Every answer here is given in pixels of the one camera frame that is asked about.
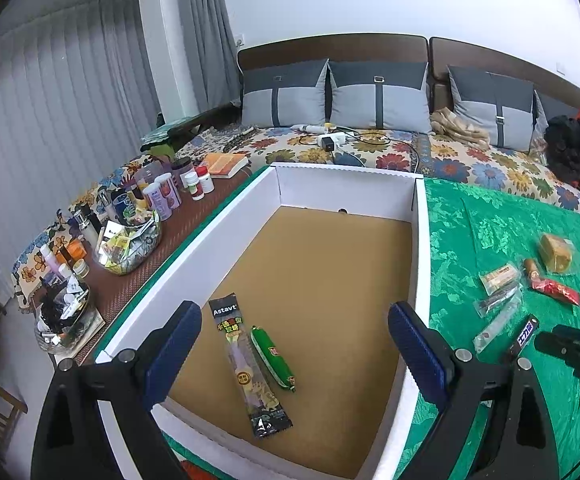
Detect long Astaut snack packet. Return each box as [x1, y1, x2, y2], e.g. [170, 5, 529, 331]
[209, 294, 292, 439]

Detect white cardboard box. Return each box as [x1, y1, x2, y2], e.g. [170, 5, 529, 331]
[96, 162, 431, 479]

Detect green wrapped sausage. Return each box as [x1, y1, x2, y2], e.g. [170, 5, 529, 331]
[250, 326, 296, 391]

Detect beige folded cloth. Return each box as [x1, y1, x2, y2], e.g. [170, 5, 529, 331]
[430, 107, 490, 151]

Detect brown sofa backrest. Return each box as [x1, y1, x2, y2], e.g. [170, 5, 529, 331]
[238, 32, 580, 108]

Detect grey curtain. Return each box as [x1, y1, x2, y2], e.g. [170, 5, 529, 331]
[0, 0, 160, 301]

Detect brown woven table runner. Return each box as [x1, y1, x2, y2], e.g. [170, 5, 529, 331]
[30, 168, 254, 366]

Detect middle grey cushion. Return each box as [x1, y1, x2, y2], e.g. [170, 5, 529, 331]
[329, 61, 431, 133]

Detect green patterned tablecloth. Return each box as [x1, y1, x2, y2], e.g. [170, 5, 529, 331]
[394, 176, 580, 480]

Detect right grey cushion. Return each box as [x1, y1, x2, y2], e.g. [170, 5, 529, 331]
[448, 66, 534, 153]

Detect grey cushion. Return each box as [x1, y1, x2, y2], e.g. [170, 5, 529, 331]
[448, 66, 534, 153]
[329, 61, 431, 133]
[241, 58, 329, 128]

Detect orange book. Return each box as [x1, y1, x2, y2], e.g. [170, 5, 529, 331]
[201, 153, 249, 179]

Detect left grey cushion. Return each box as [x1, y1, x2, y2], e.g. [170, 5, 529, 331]
[241, 58, 329, 128]

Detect clear wrapped wafer stick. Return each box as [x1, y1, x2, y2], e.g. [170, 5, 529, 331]
[473, 292, 522, 354]

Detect red snack packet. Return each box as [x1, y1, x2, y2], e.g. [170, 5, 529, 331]
[530, 278, 580, 307]

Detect yellow cake in wrapper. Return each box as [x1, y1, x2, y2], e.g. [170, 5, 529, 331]
[538, 233, 575, 274]

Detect floral sofa cover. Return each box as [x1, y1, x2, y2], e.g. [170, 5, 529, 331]
[10, 122, 580, 306]

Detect dark biscuit clear wrapper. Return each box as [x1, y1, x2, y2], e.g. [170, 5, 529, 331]
[474, 283, 521, 318]

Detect beige cracker pack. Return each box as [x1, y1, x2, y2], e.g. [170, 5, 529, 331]
[480, 262, 520, 296]

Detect black Snickers bar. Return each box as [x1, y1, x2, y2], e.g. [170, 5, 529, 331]
[503, 314, 540, 363]

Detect white power strip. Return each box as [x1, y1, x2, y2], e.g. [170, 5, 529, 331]
[291, 125, 347, 148]

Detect glass bowl dark items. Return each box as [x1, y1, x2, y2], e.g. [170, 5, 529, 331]
[32, 278, 95, 354]

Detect glass bowl with packets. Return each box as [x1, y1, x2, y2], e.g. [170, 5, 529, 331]
[92, 211, 162, 275]

